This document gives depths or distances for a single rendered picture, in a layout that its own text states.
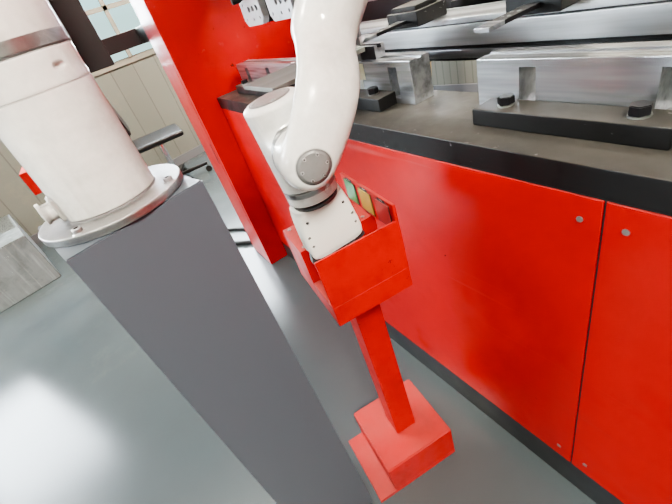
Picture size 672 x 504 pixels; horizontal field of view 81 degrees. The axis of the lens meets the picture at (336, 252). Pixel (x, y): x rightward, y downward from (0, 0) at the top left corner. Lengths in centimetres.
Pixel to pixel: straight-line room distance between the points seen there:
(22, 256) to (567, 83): 317
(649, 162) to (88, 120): 66
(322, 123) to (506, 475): 105
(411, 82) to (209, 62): 110
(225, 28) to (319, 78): 143
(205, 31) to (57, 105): 139
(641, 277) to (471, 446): 78
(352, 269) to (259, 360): 22
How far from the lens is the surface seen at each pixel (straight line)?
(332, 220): 63
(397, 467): 117
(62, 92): 53
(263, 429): 78
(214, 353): 64
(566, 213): 67
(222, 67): 189
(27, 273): 337
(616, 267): 68
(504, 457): 129
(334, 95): 49
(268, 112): 54
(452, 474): 127
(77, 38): 234
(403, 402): 111
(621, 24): 98
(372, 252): 66
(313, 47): 51
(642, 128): 65
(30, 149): 54
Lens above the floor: 117
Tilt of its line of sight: 34 degrees down
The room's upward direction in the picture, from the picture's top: 20 degrees counter-clockwise
